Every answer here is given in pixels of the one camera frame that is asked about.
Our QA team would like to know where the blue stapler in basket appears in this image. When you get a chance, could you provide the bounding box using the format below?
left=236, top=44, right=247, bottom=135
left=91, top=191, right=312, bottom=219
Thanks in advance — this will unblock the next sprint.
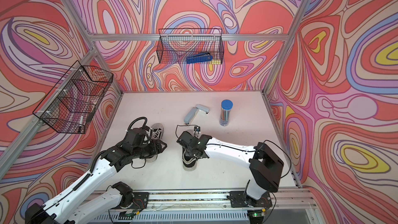
left=186, top=52, right=213, bottom=64

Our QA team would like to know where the black wire basket wall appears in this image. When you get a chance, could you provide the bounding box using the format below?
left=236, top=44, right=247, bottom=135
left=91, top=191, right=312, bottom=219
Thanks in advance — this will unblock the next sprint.
left=32, top=61, right=114, bottom=134
left=157, top=28, right=224, bottom=65

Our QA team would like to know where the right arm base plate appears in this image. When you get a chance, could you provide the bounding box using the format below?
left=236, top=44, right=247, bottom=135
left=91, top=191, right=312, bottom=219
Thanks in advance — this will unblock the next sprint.
left=227, top=191, right=273, bottom=209

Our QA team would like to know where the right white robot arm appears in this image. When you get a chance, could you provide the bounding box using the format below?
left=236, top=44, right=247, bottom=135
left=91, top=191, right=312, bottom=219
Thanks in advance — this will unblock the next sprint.
left=177, top=131, right=284, bottom=200

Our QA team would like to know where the aluminium rail with vents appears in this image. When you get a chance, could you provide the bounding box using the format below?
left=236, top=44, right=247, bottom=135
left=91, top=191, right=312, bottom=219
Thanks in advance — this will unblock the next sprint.
left=58, top=188, right=321, bottom=224

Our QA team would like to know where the black wire basket back wall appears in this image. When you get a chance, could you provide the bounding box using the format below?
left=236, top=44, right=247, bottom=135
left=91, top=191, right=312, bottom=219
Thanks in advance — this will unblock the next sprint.
left=157, top=28, right=224, bottom=65

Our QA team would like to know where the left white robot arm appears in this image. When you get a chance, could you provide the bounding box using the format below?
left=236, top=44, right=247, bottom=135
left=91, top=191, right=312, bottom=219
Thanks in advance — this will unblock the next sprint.
left=25, top=123, right=167, bottom=224

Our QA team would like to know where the grey blue stapler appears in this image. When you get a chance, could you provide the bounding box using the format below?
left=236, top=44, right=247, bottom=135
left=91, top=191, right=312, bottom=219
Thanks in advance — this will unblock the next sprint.
left=183, top=104, right=210, bottom=125

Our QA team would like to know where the black canvas sneaker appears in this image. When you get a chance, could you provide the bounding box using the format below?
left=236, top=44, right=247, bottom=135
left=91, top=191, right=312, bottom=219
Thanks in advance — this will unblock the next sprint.
left=182, top=148, right=198, bottom=172
left=145, top=123, right=164, bottom=162

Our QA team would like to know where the black wire basket left wall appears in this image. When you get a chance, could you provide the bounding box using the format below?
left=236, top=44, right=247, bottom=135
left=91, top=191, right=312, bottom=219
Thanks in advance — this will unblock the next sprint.
left=32, top=61, right=114, bottom=134

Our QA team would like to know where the white marker in basket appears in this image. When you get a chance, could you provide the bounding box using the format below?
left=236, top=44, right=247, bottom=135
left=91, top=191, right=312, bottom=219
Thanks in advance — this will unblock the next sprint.
left=78, top=115, right=84, bottom=133

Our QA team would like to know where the pencil tube with blue lid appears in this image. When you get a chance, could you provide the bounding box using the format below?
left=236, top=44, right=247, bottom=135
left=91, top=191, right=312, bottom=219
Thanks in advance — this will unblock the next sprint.
left=219, top=100, right=233, bottom=126

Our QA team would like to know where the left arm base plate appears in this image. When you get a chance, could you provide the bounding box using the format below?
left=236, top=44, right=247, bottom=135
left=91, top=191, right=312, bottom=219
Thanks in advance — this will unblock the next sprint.
left=110, top=191, right=149, bottom=210

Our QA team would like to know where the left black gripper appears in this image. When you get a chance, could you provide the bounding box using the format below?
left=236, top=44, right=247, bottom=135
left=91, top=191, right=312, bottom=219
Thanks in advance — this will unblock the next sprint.
left=132, top=138, right=169, bottom=160

